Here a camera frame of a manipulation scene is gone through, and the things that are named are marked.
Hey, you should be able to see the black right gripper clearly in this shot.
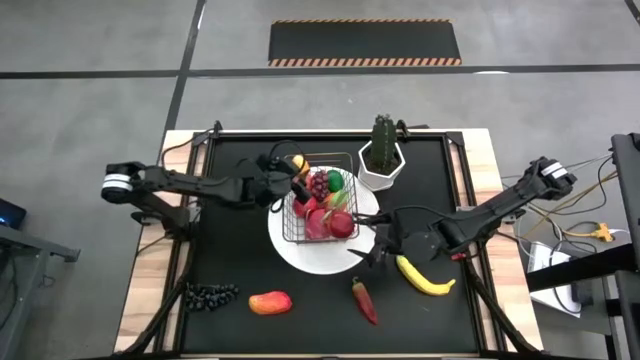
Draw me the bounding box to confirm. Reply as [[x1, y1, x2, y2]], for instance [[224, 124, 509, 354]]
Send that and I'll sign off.
[[347, 208, 416, 267]]

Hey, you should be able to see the black power adapter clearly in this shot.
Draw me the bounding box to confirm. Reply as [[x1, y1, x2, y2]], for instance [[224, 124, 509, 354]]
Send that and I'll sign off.
[[571, 279, 595, 306]]

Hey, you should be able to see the white round plate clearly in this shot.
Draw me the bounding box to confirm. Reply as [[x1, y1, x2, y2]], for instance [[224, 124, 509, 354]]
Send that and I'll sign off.
[[267, 164, 382, 275]]

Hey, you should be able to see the black grape bunch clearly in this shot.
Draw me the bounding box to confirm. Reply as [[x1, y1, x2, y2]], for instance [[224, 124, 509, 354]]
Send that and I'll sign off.
[[184, 282, 240, 313]]

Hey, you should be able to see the grey side table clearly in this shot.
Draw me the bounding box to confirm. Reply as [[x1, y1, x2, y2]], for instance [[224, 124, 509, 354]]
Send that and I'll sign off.
[[0, 224, 81, 360]]

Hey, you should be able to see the white box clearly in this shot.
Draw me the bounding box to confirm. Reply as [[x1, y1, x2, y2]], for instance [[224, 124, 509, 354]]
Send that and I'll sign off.
[[527, 241, 584, 319]]

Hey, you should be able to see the red apple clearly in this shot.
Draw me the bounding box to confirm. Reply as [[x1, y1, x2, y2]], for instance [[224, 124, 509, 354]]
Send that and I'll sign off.
[[293, 197, 321, 220], [328, 210, 356, 240]]

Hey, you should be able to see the metal wire basket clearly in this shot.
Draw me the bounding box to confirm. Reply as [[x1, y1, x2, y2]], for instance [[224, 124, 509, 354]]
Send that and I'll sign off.
[[281, 152, 361, 245]]

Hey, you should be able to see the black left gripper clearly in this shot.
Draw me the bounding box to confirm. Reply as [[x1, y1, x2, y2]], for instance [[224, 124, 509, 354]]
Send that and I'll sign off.
[[252, 152, 312, 207]]

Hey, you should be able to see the black table mat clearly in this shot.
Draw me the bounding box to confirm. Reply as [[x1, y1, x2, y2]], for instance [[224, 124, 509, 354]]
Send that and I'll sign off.
[[180, 134, 480, 355]]

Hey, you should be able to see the white hexagonal plant pot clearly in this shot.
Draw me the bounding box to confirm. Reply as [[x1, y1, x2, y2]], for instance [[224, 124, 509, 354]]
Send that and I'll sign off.
[[357, 139, 407, 192]]

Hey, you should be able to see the black side table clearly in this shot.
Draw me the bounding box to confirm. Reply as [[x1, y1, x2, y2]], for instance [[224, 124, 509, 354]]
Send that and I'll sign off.
[[524, 243, 640, 360]]

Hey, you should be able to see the yellow power plug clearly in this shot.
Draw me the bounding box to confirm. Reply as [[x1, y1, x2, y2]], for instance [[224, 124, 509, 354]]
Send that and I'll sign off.
[[564, 222, 615, 244]]

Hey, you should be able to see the yellow banana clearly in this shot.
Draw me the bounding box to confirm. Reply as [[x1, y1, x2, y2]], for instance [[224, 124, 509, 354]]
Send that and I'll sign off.
[[395, 254, 457, 297]]

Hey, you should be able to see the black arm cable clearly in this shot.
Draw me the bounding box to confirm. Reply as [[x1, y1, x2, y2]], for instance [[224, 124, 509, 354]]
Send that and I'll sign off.
[[156, 128, 214, 167]]

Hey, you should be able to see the black hazard-striped floor mat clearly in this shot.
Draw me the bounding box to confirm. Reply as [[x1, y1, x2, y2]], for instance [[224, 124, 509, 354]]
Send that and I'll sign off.
[[267, 18, 463, 68]]

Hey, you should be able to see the red chili pepper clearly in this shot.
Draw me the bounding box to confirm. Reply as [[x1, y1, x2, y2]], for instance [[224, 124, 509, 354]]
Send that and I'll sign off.
[[351, 277, 380, 326]]

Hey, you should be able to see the black device with blue light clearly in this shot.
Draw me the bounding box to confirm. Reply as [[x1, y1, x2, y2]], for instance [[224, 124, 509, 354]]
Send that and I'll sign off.
[[0, 198, 29, 230]]

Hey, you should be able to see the red orange mango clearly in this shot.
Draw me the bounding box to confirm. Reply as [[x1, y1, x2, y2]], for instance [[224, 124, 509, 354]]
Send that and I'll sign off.
[[248, 290, 294, 317]]

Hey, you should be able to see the purple grape bunch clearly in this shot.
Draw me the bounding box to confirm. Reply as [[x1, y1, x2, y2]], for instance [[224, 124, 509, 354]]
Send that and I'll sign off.
[[310, 169, 331, 202]]

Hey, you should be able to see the black upright stand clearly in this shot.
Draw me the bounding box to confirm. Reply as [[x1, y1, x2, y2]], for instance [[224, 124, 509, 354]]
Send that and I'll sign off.
[[609, 132, 640, 261]]

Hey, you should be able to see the green cactus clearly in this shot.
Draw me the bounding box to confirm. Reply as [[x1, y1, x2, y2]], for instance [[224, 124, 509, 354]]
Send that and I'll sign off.
[[370, 113, 399, 174]]

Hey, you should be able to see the pink dragon fruit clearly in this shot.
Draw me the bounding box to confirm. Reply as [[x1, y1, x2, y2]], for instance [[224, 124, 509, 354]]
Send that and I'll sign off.
[[305, 192, 351, 241]]

